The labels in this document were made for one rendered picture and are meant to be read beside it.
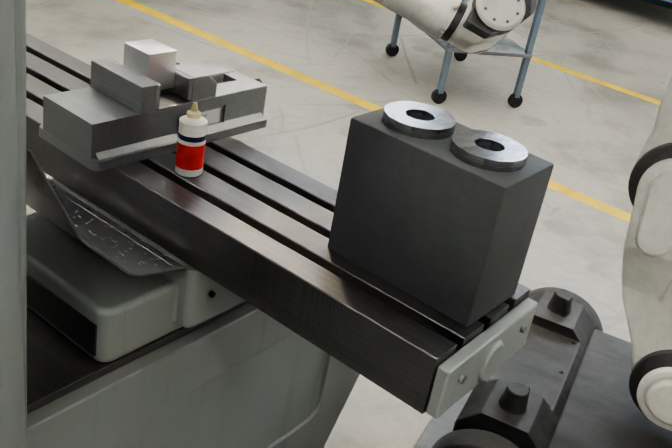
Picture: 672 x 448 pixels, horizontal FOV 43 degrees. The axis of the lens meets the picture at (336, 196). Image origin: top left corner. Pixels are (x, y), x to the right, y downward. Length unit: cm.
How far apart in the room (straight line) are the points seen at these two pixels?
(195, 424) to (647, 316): 75
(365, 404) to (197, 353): 109
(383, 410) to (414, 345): 137
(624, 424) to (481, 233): 71
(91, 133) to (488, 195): 57
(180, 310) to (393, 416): 120
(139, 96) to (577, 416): 91
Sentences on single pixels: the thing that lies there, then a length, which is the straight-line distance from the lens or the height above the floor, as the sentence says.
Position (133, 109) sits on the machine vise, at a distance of 128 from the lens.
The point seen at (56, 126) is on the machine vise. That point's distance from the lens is 131.
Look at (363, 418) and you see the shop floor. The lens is 230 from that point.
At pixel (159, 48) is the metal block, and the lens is 132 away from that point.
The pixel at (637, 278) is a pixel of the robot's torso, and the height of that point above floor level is 85.
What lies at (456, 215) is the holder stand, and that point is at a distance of 97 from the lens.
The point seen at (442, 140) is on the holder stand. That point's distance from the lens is 102.
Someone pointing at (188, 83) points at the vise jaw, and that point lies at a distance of 131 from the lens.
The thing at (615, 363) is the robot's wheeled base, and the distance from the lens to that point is 174.
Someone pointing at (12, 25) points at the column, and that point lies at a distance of 85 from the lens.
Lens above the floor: 149
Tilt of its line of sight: 26 degrees down
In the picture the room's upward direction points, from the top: 10 degrees clockwise
